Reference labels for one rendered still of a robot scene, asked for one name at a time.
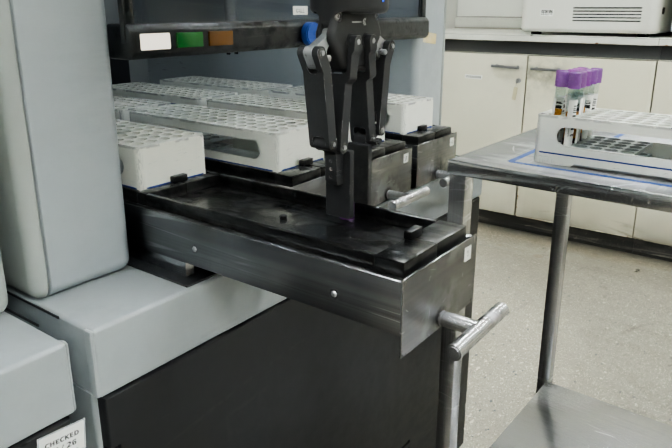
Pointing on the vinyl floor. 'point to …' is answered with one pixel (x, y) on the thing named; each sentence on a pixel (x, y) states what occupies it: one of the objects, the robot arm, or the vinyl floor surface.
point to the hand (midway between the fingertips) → (349, 180)
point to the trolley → (571, 417)
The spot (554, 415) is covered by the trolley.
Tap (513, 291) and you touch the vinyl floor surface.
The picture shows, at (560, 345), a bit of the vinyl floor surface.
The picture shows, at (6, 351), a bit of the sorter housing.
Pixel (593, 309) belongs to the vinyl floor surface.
